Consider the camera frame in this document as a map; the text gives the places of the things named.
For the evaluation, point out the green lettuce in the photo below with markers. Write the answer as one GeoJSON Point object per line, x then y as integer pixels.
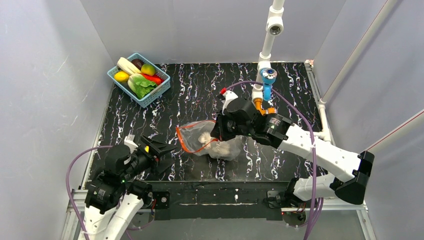
{"type": "Point", "coordinates": [140, 85]}

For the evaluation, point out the orange pipe fitting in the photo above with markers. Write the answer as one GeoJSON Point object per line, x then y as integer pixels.
{"type": "Point", "coordinates": [264, 111]}

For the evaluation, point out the white toy dumpling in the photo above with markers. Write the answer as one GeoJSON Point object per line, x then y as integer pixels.
{"type": "Point", "coordinates": [213, 147]}

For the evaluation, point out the blue plastic basket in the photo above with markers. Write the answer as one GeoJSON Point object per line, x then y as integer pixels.
{"type": "Point", "coordinates": [154, 94]}

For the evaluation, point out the aluminium rail frame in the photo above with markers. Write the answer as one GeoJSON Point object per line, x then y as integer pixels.
{"type": "Point", "coordinates": [70, 231]}

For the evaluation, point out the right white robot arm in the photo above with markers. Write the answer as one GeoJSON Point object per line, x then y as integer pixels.
{"type": "Point", "coordinates": [348, 172]}

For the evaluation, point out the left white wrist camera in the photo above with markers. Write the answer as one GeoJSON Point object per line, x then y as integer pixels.
{"type": "Point", "coordinates": [129, 141]}

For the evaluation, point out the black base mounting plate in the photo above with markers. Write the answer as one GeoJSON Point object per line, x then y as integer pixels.
{"type": "Point", "coordinates": [215, 199]}

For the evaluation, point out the green yellow mango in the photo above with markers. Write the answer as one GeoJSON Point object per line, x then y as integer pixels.
{"type": "Point", "coordinates": [148, 69]}

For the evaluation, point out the red chili pepper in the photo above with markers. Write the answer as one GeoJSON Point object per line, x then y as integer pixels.
{"type": "Point", "coordinates": [153, 78]}

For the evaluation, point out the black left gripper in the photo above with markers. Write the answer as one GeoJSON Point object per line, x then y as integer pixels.
{"type": "Point", "coordinates": [149, 153]}

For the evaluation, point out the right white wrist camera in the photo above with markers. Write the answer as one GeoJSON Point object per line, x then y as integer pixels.
{"type": "Point", "coordinates": [226, 96]}

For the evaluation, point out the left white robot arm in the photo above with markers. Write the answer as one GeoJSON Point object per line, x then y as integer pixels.
{"type": "Point", "coordinates": [114, 196]}

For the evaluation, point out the blue pipe fitting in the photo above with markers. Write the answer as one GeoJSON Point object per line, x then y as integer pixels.
{"type": "Point", "coordinates": [268, 76]}

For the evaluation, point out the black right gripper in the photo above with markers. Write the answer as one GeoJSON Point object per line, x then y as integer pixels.
{"type": "Point", "coordinates": [220, 126]}

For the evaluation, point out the white bun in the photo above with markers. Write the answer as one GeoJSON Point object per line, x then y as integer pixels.
{"type": "Point", "coordinates": [127, 66]}

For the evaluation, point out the dark purple fruit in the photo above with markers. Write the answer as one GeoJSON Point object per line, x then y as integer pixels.
{"type": "Point", "coordinates": [138, 63]}

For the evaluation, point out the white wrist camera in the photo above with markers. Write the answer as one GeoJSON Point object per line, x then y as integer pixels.
{"type": "Point", "coordinates": [129, 141]}
{"type": "Point", "coordinates": [226, 96]}

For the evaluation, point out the yellow lemon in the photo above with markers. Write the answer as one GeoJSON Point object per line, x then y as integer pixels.
{"type": "Point", "coordinates": [121, 76]}

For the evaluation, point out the clear zip bag orange zipper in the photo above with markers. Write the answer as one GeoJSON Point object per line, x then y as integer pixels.
{"type": "Point", "coordinates": [189, 133]}

